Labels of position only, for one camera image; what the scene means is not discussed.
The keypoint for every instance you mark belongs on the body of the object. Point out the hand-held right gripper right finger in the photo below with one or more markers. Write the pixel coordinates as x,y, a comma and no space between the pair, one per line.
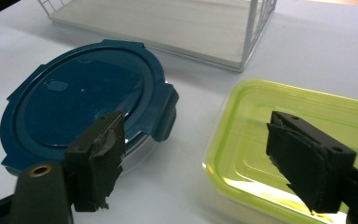
304,161

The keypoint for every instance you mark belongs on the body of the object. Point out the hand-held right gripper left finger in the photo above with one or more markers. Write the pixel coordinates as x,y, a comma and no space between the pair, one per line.
99,174

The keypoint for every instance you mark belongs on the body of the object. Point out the rectangular container with green lid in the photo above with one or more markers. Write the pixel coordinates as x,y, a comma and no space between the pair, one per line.
254,130

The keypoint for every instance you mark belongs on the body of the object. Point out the round container with blue lid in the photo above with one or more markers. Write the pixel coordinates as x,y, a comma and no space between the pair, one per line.
84,102

